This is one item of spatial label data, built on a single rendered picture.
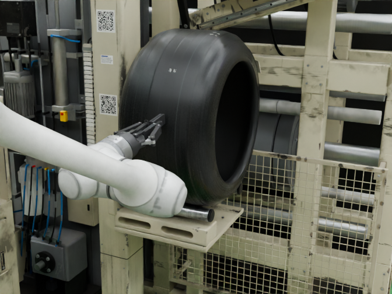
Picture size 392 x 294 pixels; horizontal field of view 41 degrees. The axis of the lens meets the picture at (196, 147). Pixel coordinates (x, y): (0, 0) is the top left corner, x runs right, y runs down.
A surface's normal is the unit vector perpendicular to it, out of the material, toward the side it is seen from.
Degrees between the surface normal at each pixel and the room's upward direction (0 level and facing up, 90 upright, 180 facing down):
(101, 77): 90
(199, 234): 90
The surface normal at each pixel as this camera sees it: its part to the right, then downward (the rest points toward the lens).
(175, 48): -0.22, -0.67
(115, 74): -0.41, 0.26
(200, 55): 0.01, -0.56
